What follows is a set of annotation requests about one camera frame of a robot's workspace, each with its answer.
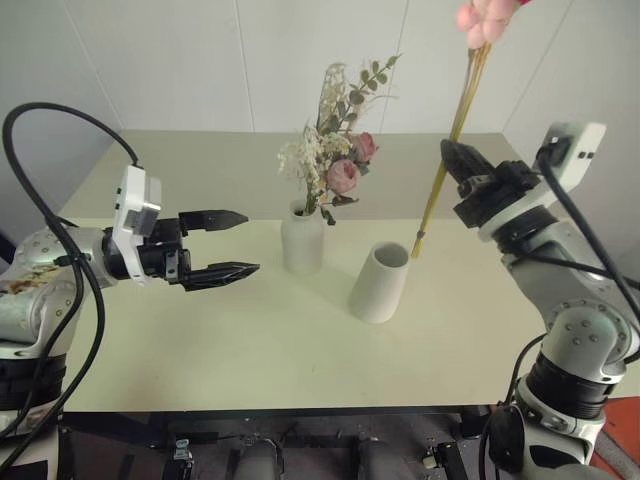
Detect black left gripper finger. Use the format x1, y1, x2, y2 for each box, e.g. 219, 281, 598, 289
180, 261, 262, 293
177, 209, 250, 237

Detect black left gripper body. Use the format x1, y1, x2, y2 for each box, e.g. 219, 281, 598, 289
135, 216, 194, 287

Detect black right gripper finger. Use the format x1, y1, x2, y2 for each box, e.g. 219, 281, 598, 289
439, 138, 497, 177
443, 155, 477, 188

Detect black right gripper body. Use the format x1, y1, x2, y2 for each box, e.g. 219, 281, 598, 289
451, 159, 545, 230

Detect pink ball bouquet yellow stems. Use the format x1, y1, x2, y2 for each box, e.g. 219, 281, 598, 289
410, 0, 534, 260

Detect dried flower bouquet pink roses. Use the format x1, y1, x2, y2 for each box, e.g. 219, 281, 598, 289
277, 53, 404, 227

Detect white bottle-shaped vase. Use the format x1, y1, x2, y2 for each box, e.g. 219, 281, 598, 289
280, 198, 324, 276

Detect white tapered vase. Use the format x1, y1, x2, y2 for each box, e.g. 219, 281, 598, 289
346, 241, 413, 326

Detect small metal clasp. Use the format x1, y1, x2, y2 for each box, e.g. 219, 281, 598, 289
423, 441, 447, 470
171, 438, 195, 472

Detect dark rounded cylinder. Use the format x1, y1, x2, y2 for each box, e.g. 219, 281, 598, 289
233, 441, 282, 480
356, 438, 402, 480

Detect orange floor pad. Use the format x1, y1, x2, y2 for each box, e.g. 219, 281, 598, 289
593, 393, 640, 480

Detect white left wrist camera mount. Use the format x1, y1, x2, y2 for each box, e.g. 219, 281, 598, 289
110, 164, 164, 287

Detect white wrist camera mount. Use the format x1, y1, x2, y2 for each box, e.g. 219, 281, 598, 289
477, 121, 608, 244
110, 164, 164, 287

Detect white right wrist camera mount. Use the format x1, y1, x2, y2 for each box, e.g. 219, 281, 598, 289
477, 121, 608, 244

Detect black frame under table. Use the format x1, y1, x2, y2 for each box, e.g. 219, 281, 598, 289
58, 405, 495, 480

